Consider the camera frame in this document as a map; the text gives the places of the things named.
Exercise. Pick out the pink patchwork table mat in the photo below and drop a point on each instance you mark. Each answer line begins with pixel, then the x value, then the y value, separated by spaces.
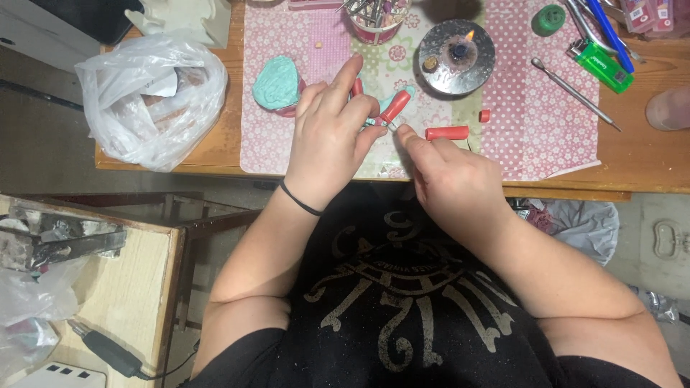
pixel 539 108

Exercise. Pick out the small red wax piece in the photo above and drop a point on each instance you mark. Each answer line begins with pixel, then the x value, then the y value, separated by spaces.
pixel 484 116

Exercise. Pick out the pink flat case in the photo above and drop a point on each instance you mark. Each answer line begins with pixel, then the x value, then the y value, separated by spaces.
pixel 315 4

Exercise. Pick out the pale pink rounded object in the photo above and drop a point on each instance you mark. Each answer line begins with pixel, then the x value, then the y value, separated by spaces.
pixel 671 108

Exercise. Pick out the white plastic bag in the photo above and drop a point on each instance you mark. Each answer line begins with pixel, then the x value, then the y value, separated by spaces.
pixel 140 118

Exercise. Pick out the metal alcohol burner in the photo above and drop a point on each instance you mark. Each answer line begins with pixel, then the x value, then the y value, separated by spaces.
pixel 457 59

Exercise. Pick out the white power strip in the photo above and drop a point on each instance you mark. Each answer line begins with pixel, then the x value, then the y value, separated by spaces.
pixel 59 376

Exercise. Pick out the green lighter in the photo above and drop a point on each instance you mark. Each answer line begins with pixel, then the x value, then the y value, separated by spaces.
pixel 602 67

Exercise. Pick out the grey metal press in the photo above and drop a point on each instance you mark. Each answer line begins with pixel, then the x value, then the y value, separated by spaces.
pixel 59 242

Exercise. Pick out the green round cap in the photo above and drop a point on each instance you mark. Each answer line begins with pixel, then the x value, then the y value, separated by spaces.
pixel 548 19

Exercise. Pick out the pink plastic boxes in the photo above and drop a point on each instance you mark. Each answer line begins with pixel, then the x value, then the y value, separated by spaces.
pixel 649 15

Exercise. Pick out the metal tweezers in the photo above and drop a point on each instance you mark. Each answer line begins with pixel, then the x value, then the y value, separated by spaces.
pixel 585 27

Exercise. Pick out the grey trash bag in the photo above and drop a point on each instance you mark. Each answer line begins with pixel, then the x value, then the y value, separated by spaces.
pixel 585 229

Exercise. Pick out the teal dental cast pink base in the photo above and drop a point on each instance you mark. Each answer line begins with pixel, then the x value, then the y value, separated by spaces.
pixel 277 83

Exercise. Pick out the white cabinet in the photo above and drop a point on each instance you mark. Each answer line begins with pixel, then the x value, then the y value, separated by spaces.
pixel 37 37

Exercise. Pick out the cup of metal tools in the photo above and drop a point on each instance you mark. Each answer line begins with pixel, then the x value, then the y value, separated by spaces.
pixel 376 24

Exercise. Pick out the red wax roll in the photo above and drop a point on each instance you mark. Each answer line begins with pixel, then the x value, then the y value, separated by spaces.
pixel 446 133

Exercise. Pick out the metal wax spatula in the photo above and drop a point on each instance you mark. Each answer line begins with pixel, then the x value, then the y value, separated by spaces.
pixel 574 92

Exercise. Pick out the black printed shirt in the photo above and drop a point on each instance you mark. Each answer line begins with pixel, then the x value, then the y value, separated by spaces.
pixel 399 302

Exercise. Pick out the beige side table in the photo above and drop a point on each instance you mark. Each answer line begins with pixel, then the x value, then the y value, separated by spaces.
pixel 126 302

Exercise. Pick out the person's left hand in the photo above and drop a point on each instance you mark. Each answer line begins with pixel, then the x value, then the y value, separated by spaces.
pixel 329 151

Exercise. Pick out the clear plastic bag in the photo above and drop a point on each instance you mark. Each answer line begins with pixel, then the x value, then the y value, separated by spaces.
pixel 32 302

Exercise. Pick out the person's right hand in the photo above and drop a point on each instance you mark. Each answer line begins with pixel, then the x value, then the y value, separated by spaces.
pixel 458 183

